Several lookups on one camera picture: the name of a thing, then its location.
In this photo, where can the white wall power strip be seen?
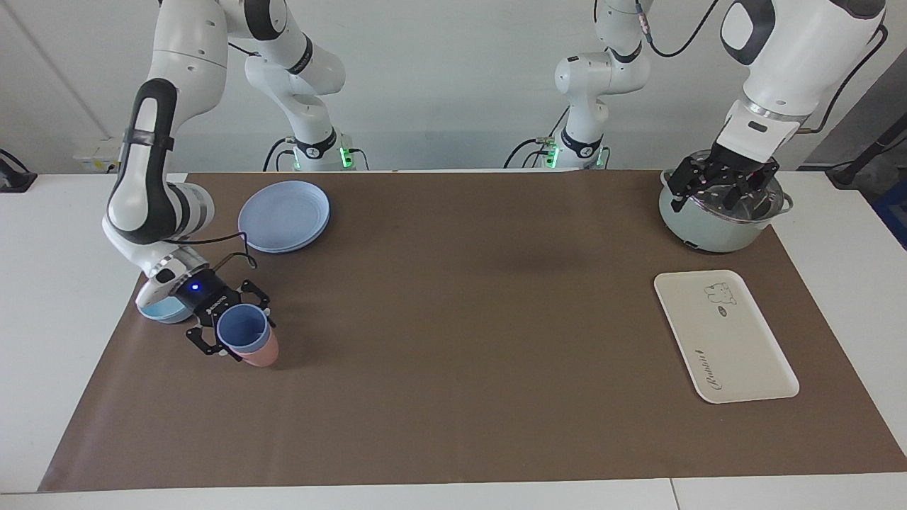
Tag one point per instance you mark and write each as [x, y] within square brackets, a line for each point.
[99, 156]

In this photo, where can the blue plastic cup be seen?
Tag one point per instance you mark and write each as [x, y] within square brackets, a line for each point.
[244, 329]

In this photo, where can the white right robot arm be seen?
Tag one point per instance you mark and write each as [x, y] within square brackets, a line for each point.
[184, 64]

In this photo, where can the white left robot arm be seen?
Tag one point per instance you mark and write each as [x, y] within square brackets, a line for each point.
[793, 49]

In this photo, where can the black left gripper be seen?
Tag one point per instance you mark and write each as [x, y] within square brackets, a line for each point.
[730, 166]

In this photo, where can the brown table mat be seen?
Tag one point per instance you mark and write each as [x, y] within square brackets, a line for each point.
[460, 354]

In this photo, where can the light blue bowl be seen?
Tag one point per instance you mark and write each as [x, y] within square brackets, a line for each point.
[159, 310]

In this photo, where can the pink plastic cup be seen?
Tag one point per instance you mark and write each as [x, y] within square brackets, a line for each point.
[261, 355]

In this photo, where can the blue box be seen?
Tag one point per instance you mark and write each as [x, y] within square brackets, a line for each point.
[894, 212]

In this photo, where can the black stand leg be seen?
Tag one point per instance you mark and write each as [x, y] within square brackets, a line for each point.
[871, 152]

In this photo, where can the green pot with glass lid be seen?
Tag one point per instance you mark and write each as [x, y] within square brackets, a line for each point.
[708, 230]

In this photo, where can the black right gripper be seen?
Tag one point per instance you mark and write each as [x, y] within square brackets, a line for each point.
[205, 297]

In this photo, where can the cream rabbit print tray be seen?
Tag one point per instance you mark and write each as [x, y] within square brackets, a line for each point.
[730, 340]

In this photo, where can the black clamp object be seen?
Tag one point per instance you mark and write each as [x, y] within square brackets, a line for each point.
[14, 177]

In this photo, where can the pale blue plate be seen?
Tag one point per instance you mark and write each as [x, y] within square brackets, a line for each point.
[283, 216]

